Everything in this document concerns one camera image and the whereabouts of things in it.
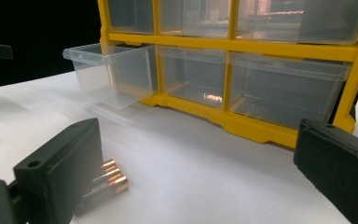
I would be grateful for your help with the black and copper battery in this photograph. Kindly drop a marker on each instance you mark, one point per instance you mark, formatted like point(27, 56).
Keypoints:
point(109, 164)
point(113, 174)
point(105, 193)

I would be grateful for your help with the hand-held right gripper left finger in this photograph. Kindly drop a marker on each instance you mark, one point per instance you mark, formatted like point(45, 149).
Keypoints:
point(59, 174)

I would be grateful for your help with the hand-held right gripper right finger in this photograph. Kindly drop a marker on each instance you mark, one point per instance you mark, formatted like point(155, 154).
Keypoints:
point(338, 165)

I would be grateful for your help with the yellow plastic drawer cabinet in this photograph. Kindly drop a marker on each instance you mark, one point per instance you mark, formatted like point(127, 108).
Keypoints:
point(230, 40)

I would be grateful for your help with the clear plastic drawer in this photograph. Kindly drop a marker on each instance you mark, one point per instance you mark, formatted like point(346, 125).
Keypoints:
point(304, 21)
point(194, 17)
point(286, 93)
point(130, 15)
point(192, 77)
point(118, 74)

